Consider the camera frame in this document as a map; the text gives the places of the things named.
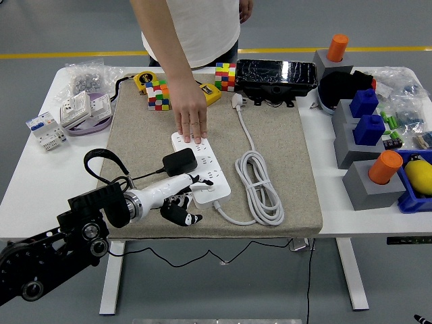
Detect white circuit breaker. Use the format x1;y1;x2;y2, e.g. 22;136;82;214
26;111;70;152

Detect clear bag of brown parts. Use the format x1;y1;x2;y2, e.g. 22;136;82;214
412;130;432;150

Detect yellow toy fruit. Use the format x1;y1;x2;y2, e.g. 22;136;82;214
404;153;432;196

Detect blue block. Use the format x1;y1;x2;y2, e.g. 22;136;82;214
349;88;379;119
352;114;386;146

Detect yellow tape measure black label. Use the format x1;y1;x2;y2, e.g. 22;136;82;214
113;70;159;103

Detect black glossy device box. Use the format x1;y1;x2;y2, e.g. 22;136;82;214
235;59;319;108

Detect clear bag of metal nuts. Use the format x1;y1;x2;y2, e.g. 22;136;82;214
53;59;126;102

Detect small dark module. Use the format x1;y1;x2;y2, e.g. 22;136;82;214
383;131;404;151

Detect clear bag of blue parts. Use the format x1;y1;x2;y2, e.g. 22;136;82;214
371;66;423;102
391;96;427;136

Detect grey-brown mat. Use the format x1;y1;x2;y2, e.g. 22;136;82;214
96;72;323;240

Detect grey block with hole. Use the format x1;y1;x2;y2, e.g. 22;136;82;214
313;49;354;80
342;159;407;211
333;123;387;170
331;99;362;131

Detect white power strip cord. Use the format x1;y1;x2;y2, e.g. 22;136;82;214
212;92;286;227

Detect white power strip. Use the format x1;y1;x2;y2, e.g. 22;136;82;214
171;131;232;205

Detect black table control panel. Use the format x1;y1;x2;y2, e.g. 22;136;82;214
386;236;432;245

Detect black cap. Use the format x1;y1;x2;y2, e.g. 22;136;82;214
319;70;375;105

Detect white switch panel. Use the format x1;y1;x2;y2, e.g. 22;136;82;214
88;93;113;124

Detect person's left hand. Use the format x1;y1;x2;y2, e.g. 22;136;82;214
238;0;254;24

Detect blue plastic bin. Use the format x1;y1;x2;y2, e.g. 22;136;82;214
394;148;432;214

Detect metal bracket under table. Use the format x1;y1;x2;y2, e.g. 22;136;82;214
289;238;315;252

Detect white wall socket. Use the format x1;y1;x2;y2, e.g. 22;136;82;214
59;90;92;128

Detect orange cylinder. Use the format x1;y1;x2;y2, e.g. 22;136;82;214
367;150;404;186
327;34;350;63

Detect black plug adapter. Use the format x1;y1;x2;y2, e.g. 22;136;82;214
162;147;198;177

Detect person's right hand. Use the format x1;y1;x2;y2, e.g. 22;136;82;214
171;79;208;145

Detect multicolour puzzle cube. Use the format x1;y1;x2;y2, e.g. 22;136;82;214
215;62;238;92
145;79;171;111

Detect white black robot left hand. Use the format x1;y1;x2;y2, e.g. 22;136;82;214
134;173;215;227

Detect white table leg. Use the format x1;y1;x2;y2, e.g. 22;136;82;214
99;240;126;315
335;238;369;311

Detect thin black adapter cord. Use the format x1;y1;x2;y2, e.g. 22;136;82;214
106;167;295;268

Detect purple tape roll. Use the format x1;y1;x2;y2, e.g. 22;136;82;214
63;91;113;137

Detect black hanging cable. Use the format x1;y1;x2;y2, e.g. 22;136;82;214
305;238;317;324

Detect person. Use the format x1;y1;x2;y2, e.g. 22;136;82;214
140;0;241;68

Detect yellow tape measure clear window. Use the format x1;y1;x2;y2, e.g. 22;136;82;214
198;82;223;108

